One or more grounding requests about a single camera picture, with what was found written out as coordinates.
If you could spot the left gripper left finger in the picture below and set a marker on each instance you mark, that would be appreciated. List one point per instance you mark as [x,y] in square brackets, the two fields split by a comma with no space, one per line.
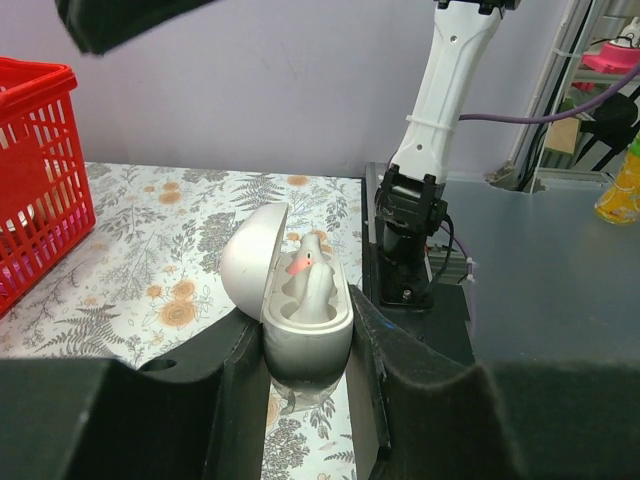
[196,412]

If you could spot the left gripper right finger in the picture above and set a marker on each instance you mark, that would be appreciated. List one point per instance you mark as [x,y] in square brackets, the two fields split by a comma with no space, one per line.
[416,414]

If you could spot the white earbud charging case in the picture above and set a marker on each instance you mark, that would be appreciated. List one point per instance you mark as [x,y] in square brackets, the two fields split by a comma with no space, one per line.
[253,273]

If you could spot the white earbud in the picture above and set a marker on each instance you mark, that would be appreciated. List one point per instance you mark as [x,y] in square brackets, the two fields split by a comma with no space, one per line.
[312,282]

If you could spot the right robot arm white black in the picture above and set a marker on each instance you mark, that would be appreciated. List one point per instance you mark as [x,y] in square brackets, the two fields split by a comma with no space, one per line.
[462,31]

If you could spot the floral table cloth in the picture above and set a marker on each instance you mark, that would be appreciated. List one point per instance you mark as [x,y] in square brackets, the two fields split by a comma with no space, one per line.
[147,279]

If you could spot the red plastic shopping basket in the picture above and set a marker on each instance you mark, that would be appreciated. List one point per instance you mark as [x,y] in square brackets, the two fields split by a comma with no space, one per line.
[46,204]

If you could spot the yellow drink bottle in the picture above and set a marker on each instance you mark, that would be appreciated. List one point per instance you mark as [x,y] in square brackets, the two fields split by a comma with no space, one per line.
[619,205]

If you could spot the pink toy on shelf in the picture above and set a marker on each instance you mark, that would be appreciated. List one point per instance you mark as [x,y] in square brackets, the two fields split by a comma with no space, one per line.
[617,56]

